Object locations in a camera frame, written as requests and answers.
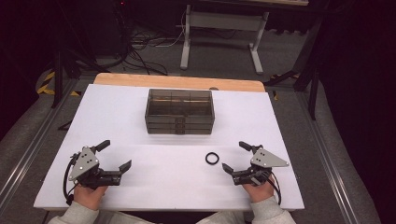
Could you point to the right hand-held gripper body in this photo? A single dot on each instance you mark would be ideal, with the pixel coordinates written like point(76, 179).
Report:
point(264, 159)

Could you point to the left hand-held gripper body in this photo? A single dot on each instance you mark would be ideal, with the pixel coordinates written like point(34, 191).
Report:
point(84, 163)

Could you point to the grey transparent drawer box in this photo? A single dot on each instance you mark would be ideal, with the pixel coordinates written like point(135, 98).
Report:
point(179, 112)

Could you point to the person's right hand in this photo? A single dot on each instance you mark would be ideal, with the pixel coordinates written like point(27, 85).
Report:
point(258, 193)

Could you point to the person's left hand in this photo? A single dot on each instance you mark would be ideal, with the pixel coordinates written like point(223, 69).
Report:
point(88, 197)

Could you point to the white table board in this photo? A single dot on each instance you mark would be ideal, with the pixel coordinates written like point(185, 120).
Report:
point(109, 124)

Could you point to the wooden table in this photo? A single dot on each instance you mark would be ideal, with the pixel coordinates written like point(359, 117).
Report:
point(130, 79)

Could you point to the black metal stand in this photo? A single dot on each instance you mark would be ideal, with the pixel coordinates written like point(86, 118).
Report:
point(313, 87)
point(57, 81)

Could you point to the yellow black floor tape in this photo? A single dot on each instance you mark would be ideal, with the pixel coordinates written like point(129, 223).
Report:
point(46, 85)

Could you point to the aluminium floor rail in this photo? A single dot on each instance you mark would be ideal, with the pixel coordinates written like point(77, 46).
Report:
point(28, 161)
point(327, 161)

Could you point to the white metal desk frame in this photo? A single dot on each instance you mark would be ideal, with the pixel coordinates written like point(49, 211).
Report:
point(224, 21)

